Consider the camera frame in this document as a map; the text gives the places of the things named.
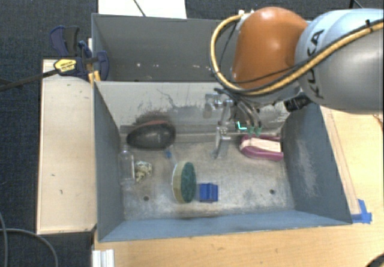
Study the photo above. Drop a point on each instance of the blue toy block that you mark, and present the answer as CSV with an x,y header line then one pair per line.
x,y
208,192

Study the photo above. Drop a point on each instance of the grey metal bin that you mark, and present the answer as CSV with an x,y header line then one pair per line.
x,y
240,193

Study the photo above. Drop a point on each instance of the pale crumpled lump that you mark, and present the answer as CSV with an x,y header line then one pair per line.
x,y
143,171

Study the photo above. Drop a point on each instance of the black cylinder on white bracket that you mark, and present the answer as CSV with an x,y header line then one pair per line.
x,y
297,103

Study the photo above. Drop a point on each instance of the pale wood flat board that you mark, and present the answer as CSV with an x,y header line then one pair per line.
x,y
66,154

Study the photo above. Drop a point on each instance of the clear glass jar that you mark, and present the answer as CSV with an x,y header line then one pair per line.
x,y
126,166

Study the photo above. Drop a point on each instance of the small blue and clear tube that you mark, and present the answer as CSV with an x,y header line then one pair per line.
x,y
168,154

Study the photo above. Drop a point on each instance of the round green and yellow sponge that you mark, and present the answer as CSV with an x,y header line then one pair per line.
x,y
186,183

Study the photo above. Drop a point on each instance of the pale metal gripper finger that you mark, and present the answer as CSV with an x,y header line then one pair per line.
x,y
218,142
225,145

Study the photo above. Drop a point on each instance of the black oval brush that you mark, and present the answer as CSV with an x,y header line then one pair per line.
x,y
150,137

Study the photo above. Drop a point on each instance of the purple and white scrubber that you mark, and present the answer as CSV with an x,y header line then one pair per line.
x,y
262,147

